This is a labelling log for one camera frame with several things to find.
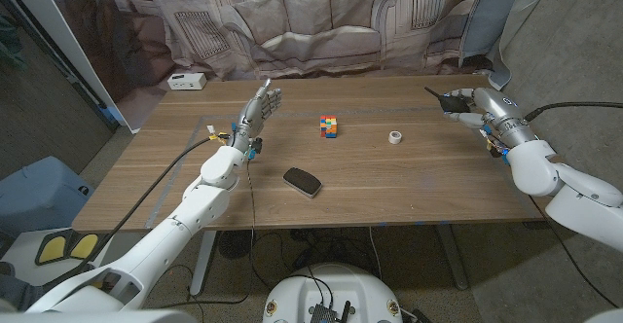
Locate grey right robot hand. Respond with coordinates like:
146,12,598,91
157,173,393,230
442,87,536,148

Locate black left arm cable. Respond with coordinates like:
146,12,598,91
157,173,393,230
46,133,230,290

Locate thin braided hanging cable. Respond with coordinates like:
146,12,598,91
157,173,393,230
245,160,258,266

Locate white upright post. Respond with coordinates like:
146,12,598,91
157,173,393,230
0,0,140,134

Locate blue plastic bin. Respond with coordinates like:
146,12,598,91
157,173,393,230
0,155,96,239

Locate printed sofa room backdrop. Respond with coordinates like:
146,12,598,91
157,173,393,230
36,0,561,134

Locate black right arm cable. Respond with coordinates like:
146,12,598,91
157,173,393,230
524,100,623,123

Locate white power strip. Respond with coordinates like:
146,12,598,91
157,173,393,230
166,72,208,91

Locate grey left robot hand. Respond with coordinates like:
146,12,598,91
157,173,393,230
228,78,283,155

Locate multicolour puzzle cube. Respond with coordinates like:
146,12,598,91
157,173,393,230
319,115,339,139

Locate black whiteboard eraser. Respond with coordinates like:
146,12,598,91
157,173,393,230
282,166,323,199

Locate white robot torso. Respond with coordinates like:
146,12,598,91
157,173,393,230
262,263,404,323

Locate black round floor fan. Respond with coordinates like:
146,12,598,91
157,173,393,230
217,230,254,261

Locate black and yellow foot pedals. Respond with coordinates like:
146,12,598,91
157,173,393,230
33,229,116,267

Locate white table leg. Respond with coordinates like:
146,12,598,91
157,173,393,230
188,230,218,298
435,224,470,291

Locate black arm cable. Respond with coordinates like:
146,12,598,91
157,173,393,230
524,100,623,123
46,133,230,290

